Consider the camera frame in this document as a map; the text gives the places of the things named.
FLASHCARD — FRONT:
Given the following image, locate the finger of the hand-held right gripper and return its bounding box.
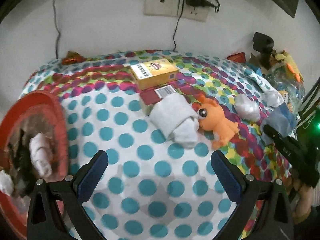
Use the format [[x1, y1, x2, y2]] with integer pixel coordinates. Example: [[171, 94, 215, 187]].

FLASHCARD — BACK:
[[262, 124, 304, 166]]

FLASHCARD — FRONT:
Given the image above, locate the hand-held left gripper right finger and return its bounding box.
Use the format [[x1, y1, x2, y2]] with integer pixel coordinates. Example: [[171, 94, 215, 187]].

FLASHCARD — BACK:
[[211, 150, 294, 240]]

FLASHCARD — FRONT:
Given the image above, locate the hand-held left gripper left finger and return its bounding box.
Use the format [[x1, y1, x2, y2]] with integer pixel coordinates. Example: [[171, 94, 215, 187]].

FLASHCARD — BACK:
[[26, 150, 109, 240]]

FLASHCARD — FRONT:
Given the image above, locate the light blue sock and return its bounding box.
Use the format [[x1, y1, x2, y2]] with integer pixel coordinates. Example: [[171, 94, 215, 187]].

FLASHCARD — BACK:
[[260, 102, 298, 146]]

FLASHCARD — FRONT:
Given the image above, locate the white plastic bag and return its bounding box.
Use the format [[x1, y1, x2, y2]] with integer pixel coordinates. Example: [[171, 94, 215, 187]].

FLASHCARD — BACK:
[[234, 94, 260, 121], [264, 89, 284, 108]]

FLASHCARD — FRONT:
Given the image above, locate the orange toy figure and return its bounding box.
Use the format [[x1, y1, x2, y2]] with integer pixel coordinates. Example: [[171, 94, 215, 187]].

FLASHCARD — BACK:
[[196, 94, 247, 150]]

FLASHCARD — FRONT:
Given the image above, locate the black plastic bag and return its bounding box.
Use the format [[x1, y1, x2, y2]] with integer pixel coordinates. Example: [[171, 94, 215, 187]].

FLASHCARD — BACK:
[[14, 175, 35, 198], [7, 129, 34, 173]]

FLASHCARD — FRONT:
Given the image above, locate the large white sock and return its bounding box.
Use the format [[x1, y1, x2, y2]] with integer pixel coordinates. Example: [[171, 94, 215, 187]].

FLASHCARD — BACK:
[[149, 93, 199, 148]]

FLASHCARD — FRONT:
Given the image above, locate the round red tray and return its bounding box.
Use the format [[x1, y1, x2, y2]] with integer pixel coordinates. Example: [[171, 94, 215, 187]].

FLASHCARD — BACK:
[[0, 91, 71, 240]]

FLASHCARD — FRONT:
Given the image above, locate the person's right hand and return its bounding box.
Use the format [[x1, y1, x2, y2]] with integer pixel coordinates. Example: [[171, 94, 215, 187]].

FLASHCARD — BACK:
[[291, 177, 313, 226]]

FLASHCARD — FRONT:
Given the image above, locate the polka dot tablecloth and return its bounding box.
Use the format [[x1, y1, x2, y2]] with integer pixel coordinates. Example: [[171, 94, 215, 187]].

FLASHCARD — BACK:
[[19, 50, 302, 240]]

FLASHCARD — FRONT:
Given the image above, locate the clear plastic bag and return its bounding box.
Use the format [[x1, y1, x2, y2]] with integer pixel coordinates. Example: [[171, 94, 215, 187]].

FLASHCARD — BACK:
[[265, 65, 306, 110]]

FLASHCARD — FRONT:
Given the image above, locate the yellow plush duck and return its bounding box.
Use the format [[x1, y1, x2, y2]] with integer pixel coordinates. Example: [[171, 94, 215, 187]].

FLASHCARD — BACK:
[[275, 51, 304, 83]]

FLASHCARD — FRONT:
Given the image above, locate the red packet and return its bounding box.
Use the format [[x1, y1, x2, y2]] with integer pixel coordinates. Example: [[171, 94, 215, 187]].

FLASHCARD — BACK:
[[226, 52, 247, 62]]

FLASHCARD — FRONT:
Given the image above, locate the red box with barcode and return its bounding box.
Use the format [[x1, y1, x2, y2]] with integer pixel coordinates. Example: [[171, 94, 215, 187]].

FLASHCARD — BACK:
[[139, 84, 177, 115]]

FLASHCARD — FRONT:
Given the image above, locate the black stand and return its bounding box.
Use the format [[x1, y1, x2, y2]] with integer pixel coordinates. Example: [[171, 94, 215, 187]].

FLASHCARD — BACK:
[[252, 32, 275, 68]]

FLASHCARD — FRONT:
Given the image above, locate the red snack wrapper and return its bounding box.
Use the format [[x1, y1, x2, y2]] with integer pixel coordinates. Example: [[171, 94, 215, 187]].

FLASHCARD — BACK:
[[62, 51, 85, 66]]

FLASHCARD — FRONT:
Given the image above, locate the black plug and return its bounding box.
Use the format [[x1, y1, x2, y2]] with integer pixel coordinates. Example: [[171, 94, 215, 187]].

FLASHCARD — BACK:
[[203, 0, 221, 12]]

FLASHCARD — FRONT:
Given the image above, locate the white power outlet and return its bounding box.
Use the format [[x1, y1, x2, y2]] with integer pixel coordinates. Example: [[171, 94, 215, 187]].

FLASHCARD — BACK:
[[179, 4, 209, 22]]

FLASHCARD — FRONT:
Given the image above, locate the black adapter cable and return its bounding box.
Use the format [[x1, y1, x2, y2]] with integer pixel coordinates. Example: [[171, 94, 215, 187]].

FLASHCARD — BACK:
[[172, 5, 185, 52]]

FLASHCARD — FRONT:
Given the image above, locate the black television cable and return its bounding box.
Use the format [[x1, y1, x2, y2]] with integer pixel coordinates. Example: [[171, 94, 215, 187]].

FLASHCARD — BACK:
[[52, 0, 62, 59]]

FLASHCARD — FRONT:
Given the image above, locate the white wall socket plate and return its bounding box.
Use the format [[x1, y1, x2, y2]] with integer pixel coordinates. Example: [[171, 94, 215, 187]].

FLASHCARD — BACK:
[[143, 0, 181, 17]]

